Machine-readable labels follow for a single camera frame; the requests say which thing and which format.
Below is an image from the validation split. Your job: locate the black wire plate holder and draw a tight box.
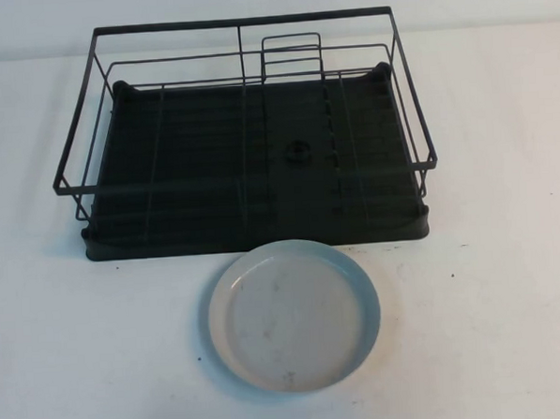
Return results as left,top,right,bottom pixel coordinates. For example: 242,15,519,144
260,29,325,82

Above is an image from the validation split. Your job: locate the pale blue round plate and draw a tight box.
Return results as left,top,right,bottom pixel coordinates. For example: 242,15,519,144
201,237,386,385

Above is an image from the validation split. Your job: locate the black wire dish rack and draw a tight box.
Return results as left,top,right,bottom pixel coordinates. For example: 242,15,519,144
42,3,444,232

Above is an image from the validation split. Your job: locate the black plastic drip tray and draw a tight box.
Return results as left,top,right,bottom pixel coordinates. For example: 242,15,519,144
72,62,432,263

